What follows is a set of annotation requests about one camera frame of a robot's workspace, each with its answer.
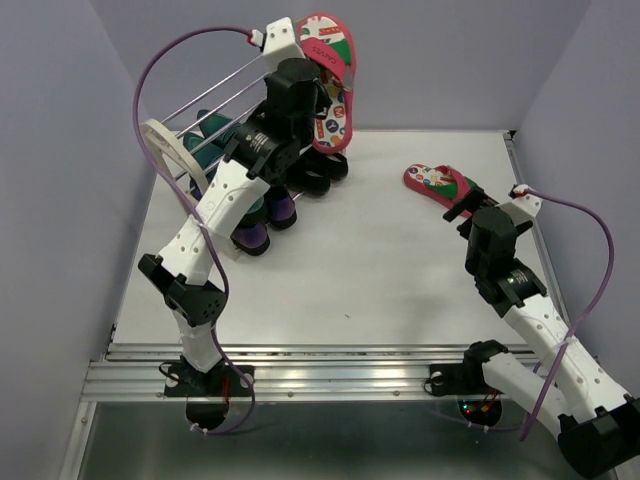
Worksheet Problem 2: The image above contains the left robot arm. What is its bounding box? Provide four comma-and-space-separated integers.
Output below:
138, 58, 330, 394

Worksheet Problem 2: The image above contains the green loafer one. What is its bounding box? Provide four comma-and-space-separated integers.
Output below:
199, 113, 241, 148
182, 130, 233, 181

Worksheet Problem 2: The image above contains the green loafer rear one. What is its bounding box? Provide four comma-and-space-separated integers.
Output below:
199, 113, 241, 148

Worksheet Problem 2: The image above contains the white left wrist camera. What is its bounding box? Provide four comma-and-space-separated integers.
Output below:
262, 17, 305, 73

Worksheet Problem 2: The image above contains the pink sandal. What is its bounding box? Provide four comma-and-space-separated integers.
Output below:
403, 164, 477, 209
297, 12, 357, 154

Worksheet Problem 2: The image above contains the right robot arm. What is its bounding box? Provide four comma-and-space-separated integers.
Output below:
443, 185, 639, 479

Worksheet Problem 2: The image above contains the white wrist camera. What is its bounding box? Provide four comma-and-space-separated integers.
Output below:
262, 17, 305, 73
498, 194, 542, 225

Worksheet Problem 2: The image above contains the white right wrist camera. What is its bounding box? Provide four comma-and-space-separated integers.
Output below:
498, 194, 542, 225

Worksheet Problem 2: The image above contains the green loafer front one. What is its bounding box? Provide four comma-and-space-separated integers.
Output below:
182, 130, 233, 181

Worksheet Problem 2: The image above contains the purple loafer one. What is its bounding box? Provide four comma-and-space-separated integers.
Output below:
264, 186, 297, 230
230, 222, 270, 257

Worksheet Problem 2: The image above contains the cream metal shoe rack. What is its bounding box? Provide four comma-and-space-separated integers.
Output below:
141, 49, 351, 261

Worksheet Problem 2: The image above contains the aluminium mounting rail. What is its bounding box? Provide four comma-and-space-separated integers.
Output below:
82, 344, 611, 401

